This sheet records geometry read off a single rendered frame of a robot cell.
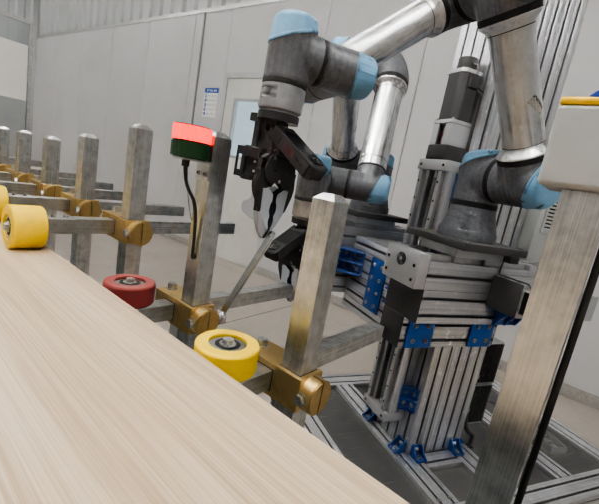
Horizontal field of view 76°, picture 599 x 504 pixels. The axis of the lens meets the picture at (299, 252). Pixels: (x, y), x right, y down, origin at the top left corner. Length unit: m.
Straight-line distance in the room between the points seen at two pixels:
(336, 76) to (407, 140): 2.75
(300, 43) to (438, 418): 1.31
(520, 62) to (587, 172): 0.60
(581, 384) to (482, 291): 2.20
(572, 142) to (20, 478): 0.46
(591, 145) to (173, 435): 0.40
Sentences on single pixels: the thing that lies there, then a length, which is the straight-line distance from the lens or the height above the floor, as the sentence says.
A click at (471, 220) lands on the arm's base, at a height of 1.09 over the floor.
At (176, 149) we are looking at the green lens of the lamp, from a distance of 0.63.
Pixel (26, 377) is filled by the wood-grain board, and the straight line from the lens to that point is 0.44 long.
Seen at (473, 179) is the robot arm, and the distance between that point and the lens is 1.08.
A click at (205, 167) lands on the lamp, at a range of 0.66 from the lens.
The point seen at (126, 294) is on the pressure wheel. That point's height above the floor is 0.90.
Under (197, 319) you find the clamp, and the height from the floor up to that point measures 0.86.
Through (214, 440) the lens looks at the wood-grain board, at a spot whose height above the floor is 0.90.
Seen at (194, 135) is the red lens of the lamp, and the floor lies 1.15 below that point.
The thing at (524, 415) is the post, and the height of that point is 0.95.
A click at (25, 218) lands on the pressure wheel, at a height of 0.96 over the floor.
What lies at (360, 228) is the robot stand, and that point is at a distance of 1.44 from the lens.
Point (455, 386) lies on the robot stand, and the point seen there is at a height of 0.49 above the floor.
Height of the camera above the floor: 1.12
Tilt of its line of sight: 11 degrees down
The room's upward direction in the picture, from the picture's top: 10 degrees clockwise
